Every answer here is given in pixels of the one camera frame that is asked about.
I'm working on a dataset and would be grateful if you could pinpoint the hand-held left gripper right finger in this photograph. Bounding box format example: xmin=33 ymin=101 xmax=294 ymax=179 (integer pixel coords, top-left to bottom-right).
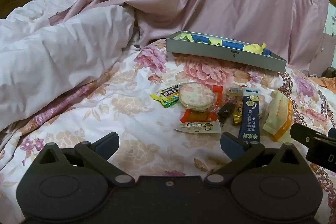
xmin=205 ymin=132 xmax=306 ymax=186

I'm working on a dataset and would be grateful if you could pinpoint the orange cloth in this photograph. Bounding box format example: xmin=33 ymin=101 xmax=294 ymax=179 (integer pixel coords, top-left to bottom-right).
xmin=308 ymin=76 xmax=336 ymax=90

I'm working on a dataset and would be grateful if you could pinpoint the floral bedsheet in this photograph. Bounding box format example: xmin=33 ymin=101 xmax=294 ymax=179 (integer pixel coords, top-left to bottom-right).
xmin=0 ymin=38 xmax=336 ymax=224

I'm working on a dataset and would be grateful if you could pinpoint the gold candy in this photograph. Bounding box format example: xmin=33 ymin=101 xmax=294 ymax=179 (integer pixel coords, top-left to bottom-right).
xmin=231 ymin=106 xmax=244 ymax=126

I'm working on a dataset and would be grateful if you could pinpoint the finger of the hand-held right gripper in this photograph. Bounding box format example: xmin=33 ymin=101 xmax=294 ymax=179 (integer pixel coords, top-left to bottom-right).
xmin=290 ymin=122 xmax=330 ymax=148

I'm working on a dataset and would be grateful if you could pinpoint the navy blue stick packet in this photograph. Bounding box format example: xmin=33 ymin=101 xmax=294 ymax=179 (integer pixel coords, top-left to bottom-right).
xmin=238 ymin=88 xmax=264 ymax=143

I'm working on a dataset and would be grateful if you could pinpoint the round rice cracker packet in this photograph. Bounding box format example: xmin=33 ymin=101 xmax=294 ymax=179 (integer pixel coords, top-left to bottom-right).
xmin=179 ymin=82 xmax=223 ymax=111

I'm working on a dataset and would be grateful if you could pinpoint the red orange tofu snack packet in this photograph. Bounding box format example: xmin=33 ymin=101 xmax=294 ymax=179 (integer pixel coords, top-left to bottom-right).
xmin=182 ymin=109 xmax=219 ymax=124

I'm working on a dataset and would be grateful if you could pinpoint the cream orange snack packet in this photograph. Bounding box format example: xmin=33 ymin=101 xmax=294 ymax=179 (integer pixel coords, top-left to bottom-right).
xmin=262 ymin=90 xmax=294 ymax=142

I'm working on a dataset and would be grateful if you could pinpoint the green yellow snack packet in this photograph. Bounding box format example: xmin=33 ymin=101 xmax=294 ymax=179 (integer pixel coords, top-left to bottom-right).
xmin=150 ymin=84 xmax=182 ymax=108

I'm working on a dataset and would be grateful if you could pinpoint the pale pink duvet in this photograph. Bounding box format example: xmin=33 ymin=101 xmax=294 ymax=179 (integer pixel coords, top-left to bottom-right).
xmin=0 ymin=0 xmax=143 ymax=132

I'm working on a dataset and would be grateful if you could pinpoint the white skewer snack packet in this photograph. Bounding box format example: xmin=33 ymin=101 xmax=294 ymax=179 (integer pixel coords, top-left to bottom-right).
xmin=174 ymin=120 xmax=222 ymax=134

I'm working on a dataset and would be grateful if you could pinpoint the grey shallow box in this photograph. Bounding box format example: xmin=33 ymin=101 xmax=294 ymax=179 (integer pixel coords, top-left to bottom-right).
xmin=166 ymin=30 xmax=287 ymax=73

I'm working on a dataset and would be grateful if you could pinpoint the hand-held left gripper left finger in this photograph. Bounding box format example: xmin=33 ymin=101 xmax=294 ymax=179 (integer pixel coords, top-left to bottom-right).
xmin=34 ymin=132 xmax=135 ymax=186

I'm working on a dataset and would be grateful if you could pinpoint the blue yellow printed box liner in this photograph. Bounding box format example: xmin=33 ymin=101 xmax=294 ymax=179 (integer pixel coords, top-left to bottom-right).
xmin=180 ymin=32 xmax=272 ymax=55

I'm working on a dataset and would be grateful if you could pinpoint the clear dark kelp snack packet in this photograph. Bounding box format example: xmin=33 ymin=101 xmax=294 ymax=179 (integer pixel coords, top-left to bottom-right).
xmin=217 ymin=87 xmax=243 ymax=125

